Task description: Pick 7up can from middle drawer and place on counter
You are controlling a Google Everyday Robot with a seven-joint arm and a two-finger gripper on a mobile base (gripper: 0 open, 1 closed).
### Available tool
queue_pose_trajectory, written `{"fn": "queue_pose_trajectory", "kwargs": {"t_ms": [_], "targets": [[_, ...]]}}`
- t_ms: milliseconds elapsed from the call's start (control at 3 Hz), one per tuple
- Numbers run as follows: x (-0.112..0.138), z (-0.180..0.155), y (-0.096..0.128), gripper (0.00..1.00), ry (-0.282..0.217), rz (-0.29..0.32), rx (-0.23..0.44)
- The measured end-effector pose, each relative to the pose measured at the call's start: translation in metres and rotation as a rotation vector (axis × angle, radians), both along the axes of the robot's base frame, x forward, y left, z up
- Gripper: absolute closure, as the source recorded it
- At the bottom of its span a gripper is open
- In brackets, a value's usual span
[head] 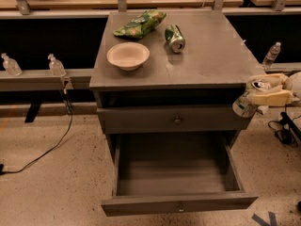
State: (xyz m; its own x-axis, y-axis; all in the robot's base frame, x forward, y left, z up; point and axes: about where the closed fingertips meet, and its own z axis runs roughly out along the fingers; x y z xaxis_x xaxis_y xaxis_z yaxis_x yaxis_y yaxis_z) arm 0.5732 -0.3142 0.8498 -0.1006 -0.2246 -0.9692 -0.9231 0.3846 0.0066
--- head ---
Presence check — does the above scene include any open grey middle drawer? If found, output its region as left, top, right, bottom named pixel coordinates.
left=102, top=132, right=257, bottom=217

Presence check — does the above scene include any closed grey upper drawer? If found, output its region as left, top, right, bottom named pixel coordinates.
left=97, top=105, right=250, bottom=134

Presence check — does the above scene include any silver 7up can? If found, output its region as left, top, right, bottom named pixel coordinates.
left=232, top=79, right=272, bottom=118

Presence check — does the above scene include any white paper bowl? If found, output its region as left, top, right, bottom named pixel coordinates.
left=106, top=42, right=150, bottom=71

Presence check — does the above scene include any clear bottle far left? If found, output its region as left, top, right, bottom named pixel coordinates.
left=1, top=53, right=22, bottom=76

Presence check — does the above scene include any clear bottle on rail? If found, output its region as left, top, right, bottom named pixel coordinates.
left=48, top=54, right=66, bottom=77

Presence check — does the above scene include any grey drawer cabinet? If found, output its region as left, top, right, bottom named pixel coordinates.
left=89, top=10, right=262, bottom=151

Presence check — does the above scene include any green chip bag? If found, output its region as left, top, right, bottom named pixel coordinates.
left=113, top=9, right=166, bottom=40

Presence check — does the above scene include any black floor cable left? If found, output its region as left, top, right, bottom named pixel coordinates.
left=0, top=89, right=73, bottom=176

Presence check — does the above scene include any green soda can lying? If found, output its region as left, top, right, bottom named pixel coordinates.
left=165, top=24, right=185, bottom=54

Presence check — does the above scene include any black cables right floor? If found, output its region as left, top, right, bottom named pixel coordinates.
left=267, top=111, right=301, bottom=149

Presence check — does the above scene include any blue floor tape mark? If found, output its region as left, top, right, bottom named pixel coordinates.
left=251, top=211, right=278, bottom=226

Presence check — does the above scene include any clear water bottle right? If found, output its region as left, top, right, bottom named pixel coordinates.
left=262, top=42, right=281, bottom=70

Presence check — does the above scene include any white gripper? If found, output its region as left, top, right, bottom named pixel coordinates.
left=249, top=72, right=301, bottom=106

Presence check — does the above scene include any grey metal rail shelf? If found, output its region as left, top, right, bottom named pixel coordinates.
left=0, top=69, right=93, bottom=92

